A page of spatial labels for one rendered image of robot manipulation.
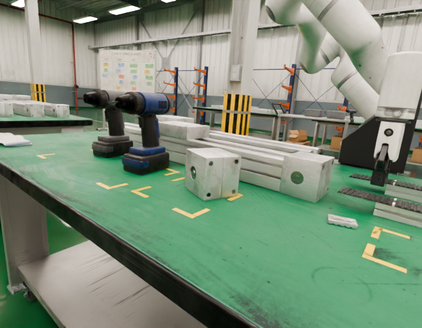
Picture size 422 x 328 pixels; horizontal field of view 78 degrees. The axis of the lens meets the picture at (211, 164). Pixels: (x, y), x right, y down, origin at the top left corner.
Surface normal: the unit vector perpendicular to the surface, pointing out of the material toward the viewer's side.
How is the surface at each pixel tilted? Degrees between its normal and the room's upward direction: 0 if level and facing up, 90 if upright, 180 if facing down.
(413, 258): 0
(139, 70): 90
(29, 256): 90
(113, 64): 90
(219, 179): 90
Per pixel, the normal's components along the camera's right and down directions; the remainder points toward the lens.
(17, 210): 0.78, 0.20
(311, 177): -0.63, 0.14
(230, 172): 0.49, 0.24
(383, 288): 0.07, -0.97
